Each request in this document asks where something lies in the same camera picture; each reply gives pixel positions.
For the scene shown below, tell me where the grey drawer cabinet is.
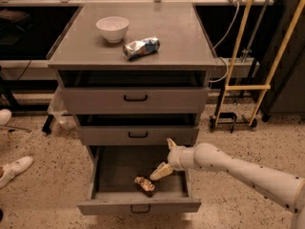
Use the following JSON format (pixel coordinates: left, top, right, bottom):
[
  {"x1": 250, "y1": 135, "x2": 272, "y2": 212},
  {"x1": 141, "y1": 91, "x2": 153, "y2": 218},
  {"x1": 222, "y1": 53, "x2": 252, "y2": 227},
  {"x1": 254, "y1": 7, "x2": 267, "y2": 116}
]
[{"x1": 49, "y1": 2, "x2": 215, "y2": 155}]

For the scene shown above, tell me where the white sneaker far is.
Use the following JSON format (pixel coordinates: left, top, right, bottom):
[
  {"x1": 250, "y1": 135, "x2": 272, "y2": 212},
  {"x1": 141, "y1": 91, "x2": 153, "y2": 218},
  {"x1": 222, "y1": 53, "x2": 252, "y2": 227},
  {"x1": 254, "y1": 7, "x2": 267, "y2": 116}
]
[{"x1": 0, "y1": 109, "x2": 11, "y2": 125}]

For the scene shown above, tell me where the white sneaker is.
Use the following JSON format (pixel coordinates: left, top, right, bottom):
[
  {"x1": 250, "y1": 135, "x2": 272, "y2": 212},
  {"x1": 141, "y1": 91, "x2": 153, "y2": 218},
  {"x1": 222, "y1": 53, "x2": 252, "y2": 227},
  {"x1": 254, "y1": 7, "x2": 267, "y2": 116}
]
[
  {"x1": 0, "y1": 156, "x2": 33, "y2": 188},
  {"x1": 0, "y1": 109, "x2": 11, "y2": 125}
]

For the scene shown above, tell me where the white power cable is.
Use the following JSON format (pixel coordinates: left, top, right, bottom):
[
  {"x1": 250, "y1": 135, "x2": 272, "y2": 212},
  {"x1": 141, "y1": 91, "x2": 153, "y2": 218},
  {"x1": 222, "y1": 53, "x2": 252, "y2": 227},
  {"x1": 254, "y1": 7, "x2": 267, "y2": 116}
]
[{"x1": 208, "y1": 0, "x2": 240, "y2": 84}]

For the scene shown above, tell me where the white ceramic bowl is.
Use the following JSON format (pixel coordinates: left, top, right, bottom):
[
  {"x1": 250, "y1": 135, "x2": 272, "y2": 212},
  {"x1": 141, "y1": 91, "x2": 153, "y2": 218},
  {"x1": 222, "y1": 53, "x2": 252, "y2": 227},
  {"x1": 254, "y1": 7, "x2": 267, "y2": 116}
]
[{"x1": 96, "y1": 16, "x2": 129, "y2": 43}]

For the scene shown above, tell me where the grey drawer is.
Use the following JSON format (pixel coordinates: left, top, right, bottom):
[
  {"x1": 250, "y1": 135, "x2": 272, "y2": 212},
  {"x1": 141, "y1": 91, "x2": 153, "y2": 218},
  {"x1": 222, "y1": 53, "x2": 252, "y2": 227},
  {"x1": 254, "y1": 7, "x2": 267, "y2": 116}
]
[
  {"x1": 78, "y1": 145, "x2": 201, "y2": 215},
  {"x1": 76, "y1": 114, "x2": 199, "y2": 146},
  {"x1": 59, "y1": 70, "x2": 209, "y2": 115}
]

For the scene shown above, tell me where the grey bottom drawer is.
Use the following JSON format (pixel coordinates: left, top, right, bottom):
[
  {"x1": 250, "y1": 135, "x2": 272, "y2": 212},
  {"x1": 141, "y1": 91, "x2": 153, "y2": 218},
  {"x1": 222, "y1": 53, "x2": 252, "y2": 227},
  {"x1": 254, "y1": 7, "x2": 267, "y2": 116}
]
[{"x1": 78, "y1": 145, "x2": 201, "y2": 215}]

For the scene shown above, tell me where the clear plastic bin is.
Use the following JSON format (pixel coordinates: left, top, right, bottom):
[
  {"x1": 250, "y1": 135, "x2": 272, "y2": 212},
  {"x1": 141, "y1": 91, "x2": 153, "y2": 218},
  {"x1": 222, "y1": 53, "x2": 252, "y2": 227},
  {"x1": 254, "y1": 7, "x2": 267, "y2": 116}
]
[{"x1": 48, "y1": 88, "x2": 75, "y2": 130}]

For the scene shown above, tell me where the yellow hand truck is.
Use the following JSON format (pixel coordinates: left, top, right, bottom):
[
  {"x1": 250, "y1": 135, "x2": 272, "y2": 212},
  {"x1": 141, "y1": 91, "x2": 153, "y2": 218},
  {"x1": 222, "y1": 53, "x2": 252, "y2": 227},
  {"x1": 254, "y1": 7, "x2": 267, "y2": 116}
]
[{"x1": 208, "y1": 0, "x2": 305, "y2": 134}]

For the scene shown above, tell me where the grey middle drawer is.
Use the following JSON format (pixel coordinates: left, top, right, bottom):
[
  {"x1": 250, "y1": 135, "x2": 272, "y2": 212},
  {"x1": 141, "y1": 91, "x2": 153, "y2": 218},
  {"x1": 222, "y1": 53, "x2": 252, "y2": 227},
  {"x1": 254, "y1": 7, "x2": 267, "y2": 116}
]
[{"x1": 76, "y1": 114, "x2": 199, "y2": 146}]

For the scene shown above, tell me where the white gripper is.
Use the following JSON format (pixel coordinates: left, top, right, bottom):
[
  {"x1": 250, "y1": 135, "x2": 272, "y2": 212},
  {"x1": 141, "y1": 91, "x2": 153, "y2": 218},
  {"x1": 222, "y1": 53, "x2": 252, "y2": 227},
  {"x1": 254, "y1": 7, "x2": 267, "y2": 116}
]
[{"x1": 150, "y1": 138, "x2": 194, "y2": 180}]

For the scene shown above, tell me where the white sneaker near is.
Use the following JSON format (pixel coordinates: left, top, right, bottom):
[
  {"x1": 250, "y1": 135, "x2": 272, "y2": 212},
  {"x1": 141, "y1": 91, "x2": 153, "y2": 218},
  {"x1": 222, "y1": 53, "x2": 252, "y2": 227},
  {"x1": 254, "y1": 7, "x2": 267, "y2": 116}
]
[{"x1": 0, "y1": 156, "x2": 33, "y2": 188}]

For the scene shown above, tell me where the grey top drawer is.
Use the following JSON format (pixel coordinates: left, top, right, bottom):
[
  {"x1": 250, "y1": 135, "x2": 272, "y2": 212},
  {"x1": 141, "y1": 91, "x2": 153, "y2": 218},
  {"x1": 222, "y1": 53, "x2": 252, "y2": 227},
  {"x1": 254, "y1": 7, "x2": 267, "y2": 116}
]
[{"x1": 59, "y1": 70, "x2": 209, "y2": 115}]

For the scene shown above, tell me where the crushed blue silver can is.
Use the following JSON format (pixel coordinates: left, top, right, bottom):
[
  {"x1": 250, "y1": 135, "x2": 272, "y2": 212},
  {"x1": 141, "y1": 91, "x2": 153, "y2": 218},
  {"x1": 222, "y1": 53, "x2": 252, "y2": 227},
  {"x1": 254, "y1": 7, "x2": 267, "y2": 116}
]
[{"x1": 123, "y1": 36, "x2": 160, "y2": 60}]

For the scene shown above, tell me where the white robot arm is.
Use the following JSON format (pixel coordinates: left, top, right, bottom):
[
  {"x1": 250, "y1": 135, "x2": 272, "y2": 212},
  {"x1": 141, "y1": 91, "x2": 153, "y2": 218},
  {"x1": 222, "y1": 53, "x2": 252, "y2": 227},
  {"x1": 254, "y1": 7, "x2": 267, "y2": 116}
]
[{"x1": 150, "y1": 138, "x2": 305, "y2": 229}]

